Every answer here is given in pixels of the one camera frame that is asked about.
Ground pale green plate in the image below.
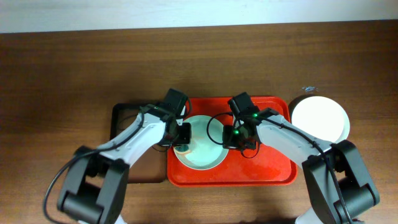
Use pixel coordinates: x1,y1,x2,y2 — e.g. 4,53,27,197
173,115,228,170

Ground white plate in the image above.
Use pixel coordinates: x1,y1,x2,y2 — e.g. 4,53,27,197
289,95,350,143

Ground black brown tray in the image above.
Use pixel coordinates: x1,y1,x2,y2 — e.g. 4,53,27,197
110,103,167,184

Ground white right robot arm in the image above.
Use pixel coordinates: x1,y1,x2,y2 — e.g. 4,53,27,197
223,92,381,224

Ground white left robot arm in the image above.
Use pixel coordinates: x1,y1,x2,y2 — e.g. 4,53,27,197
57,103,191,224

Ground red plastic tray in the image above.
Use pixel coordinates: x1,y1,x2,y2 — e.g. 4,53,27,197
167,96,298,187

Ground green and yellow sponge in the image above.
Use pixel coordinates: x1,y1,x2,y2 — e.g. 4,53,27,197
174,144,191,155

